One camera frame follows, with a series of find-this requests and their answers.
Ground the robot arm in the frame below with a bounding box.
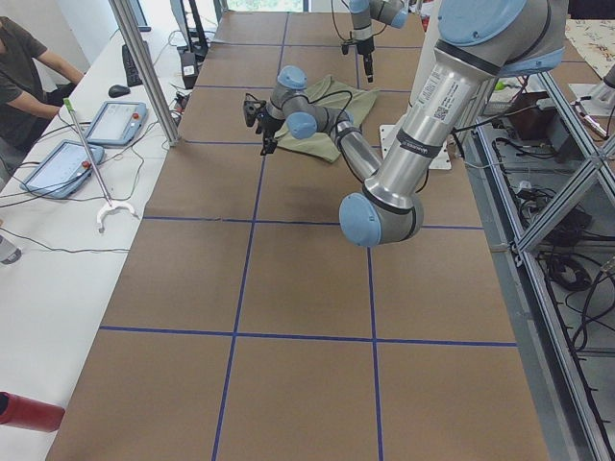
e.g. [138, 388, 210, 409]
[342, 0, 408, 83]
[243, 1, 568, 247]

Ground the black braided cable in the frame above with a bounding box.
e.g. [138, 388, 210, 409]
[307, 86, 357, 127]
[330, 0, 357, 44]

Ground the black braided right cable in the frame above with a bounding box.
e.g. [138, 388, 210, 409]
[330, 0, 357, 44]

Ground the seated person dark shirt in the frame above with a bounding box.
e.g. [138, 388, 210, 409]
[1, 16, 85, 154]

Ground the olive green long-sleeve shirt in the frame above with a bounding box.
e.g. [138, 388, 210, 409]
[277, 75, 381, 164]

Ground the teach pendant near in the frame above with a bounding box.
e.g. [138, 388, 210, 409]
[20, 140, 90, 199]

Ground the teach pendant far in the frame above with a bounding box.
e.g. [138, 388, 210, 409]
[86, 101, 148, 147]

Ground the metal reacher grabber tool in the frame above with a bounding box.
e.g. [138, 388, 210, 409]
[63, 98, 138, 233]

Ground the black braided left cable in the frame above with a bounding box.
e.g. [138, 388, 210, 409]
[307, 86, 357, 127]

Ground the black keyboard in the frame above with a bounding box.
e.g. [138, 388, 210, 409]
[121, 44, 142, 87]

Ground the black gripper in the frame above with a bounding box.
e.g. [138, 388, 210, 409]
[355, 36, 375, 83]
[258, 109, 284, 156]

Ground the red bottle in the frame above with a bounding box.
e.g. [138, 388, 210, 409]
[1, 392, 65, 432]

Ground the aluminium frame post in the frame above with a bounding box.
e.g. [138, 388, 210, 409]
[109, 0, 180, 147]

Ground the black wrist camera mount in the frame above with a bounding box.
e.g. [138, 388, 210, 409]
[341, 40, 356, 56]
[243, 92, 267, 128]

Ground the teach pendant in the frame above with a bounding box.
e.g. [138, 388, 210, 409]
[20, 140, 90, 199]
[86, 101, 148, 147]

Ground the black computer mouse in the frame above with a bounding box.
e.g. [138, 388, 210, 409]
[108, 85, 131, 98]

